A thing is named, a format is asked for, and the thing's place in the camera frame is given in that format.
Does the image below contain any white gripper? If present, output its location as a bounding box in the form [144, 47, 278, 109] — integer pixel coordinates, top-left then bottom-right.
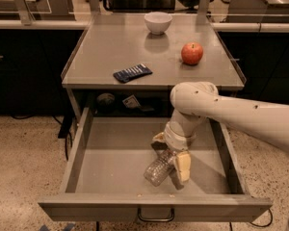
[151, 125, 196, 190]

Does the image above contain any black floor cable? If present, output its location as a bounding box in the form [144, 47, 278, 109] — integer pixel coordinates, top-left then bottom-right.
[228, 208, 274, 231]
[9, 114, 75, 162]

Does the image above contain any background steel table right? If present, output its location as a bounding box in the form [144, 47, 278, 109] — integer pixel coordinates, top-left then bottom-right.
[225, 0, 289, 23]

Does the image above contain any black drawer handle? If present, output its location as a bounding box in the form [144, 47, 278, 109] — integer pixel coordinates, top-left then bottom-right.
[137, 208, 175, 222]

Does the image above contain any black floor cable left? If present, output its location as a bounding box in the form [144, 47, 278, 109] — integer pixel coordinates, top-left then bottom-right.
[9, 114, 75, 162]

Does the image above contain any white bowl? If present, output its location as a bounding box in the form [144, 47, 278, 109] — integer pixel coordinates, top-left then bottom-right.
[144, 12, 172, 35]

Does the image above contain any clear plastic water bottle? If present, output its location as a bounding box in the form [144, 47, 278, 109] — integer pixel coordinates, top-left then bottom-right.
[144, 149, 175, 187]

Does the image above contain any blue snack packet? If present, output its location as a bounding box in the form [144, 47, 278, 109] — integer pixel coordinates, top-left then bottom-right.
[113, 64, 152, 84]

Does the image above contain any dark round object under counter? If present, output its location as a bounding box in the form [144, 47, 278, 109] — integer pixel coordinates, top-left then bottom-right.
[96, 92, 116, 112]

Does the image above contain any grey metal counter cabinet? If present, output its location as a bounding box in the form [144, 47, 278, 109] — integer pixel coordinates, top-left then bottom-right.
[62, 13, 246, 116]

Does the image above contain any grey open drawer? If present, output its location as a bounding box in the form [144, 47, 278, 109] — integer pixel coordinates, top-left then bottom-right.
[39, 110, 272, 222]

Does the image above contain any black floor cable right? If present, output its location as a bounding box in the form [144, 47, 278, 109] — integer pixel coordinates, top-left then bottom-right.
[228, 208, 274, 231]

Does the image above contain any white tag card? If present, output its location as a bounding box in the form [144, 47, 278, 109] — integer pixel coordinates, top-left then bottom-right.
[122, 95, 141, 109]

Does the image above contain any white rail barrier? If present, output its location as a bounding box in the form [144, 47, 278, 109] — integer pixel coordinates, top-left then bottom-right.
[0, 20, 289, 33]

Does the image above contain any red apple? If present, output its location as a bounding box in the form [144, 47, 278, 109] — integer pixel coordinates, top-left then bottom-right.
[181, 42, 203, 65]

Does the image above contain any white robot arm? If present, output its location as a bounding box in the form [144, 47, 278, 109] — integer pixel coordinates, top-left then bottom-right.
[155, 82, 289, 183]

